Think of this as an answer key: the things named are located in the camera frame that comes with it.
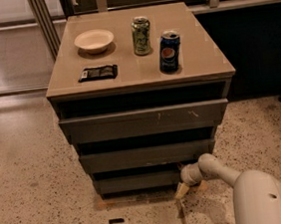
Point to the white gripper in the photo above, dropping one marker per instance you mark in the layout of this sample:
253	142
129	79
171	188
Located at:
187	175

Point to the grey bottom drawer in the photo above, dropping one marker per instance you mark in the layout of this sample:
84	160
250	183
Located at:
137	182

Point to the grey drawer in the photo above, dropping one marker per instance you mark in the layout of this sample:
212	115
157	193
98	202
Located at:
143	122
146	156
137	182

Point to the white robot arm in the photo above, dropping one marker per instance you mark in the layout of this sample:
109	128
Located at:
256	195

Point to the grey middle drawer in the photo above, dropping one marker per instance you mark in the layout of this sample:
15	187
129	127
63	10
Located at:
146	156

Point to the grey top drawer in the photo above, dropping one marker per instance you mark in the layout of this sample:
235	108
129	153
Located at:
143	122

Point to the grey drawer cabinet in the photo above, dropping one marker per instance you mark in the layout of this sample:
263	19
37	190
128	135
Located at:
204	74

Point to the blue pepsi can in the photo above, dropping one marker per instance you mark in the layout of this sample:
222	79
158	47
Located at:
169	51

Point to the black snack packet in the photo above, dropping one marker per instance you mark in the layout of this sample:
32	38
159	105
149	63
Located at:
98	73

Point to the green soda can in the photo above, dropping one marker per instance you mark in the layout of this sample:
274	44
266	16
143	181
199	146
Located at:
140	29

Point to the white bowl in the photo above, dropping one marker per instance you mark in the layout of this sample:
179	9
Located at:
94	41

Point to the metal frame post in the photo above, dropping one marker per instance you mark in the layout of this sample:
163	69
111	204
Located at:
44	20

